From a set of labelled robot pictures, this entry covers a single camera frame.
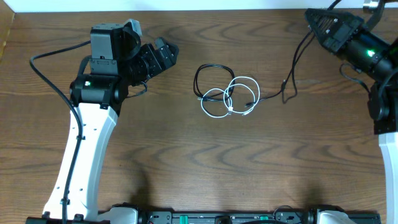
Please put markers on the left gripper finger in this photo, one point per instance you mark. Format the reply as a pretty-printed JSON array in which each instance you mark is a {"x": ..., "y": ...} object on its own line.
[
  {"x": 161, "y": 44},
  {"x": 169, "y": 53}
]

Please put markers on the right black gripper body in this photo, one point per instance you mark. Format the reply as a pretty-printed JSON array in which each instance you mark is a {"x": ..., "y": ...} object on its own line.
[{"x": 364, "y": 50}]

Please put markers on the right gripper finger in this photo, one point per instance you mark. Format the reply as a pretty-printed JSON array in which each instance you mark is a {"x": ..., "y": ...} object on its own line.
[
  {"x": 322, "y": 33},
  {"x": 322, "y": 18}
]

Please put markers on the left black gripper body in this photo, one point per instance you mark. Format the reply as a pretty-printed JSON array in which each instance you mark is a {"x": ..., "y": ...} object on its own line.
[{"x": 152, "y": 59}]

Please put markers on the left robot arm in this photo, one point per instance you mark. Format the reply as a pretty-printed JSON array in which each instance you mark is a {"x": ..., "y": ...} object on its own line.
[{"x": 118, "y": 61}]

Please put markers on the cardboard panel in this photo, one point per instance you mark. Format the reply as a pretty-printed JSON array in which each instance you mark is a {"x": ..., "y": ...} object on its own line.
[{"x": 6, "y": 21}]

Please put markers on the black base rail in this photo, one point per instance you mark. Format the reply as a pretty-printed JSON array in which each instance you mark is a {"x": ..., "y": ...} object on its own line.
[{"x": 224, "y": 217}]

